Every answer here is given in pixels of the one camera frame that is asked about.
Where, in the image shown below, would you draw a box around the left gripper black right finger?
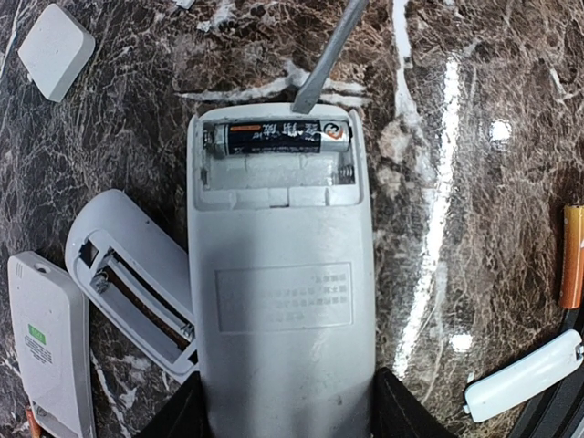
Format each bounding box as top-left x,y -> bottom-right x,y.
371,367 -> 455,438

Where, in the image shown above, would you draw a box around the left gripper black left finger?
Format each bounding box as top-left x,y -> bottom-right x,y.
136,371 -> 208,438

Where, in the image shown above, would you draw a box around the orange AAA battery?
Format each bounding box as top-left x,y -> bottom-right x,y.
25,407 -> 43,438

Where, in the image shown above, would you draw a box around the wide white remote control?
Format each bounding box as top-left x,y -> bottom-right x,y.
7,251 -> 97,437

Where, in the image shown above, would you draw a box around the white remote with battery bay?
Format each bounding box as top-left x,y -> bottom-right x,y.
65,189 -> 198,383

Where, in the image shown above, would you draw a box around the orange batteries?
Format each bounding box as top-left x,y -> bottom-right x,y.
559,205 -> 583,309

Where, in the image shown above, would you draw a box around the small white remote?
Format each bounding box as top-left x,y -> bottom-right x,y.
187,103 -> 375,437

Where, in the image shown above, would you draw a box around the black AAA battery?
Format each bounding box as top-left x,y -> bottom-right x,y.
203,120 -> 352,158

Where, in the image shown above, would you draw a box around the yellow handled screwdriver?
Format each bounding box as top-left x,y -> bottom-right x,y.
291,0 -> 369,114

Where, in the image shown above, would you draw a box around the white wide remote battery cover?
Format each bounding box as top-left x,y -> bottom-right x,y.
18,4 -> 96,102

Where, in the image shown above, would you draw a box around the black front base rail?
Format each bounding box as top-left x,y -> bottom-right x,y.
506,314 -> 584,438

